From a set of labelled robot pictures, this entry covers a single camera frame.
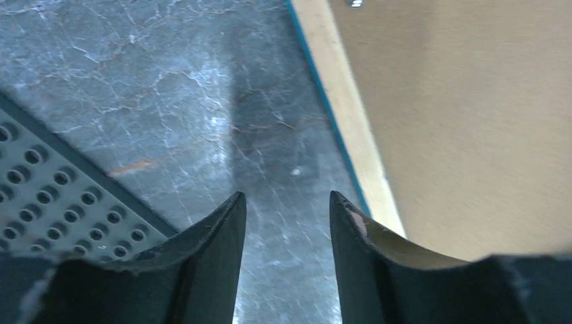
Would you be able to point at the wooden picture frame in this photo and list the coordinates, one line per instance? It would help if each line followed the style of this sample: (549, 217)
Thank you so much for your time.
(317, 28)

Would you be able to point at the grey building block baseplate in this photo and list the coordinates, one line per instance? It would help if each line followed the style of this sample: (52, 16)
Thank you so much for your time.
(55, 199)

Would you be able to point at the brown frame backing board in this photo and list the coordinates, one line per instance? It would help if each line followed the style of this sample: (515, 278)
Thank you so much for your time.
(470, 106)

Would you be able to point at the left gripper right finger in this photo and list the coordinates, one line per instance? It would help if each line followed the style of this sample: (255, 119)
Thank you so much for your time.
(385, 278)

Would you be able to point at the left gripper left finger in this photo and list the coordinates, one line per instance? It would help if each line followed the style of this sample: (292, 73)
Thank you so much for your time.
(190, 278)

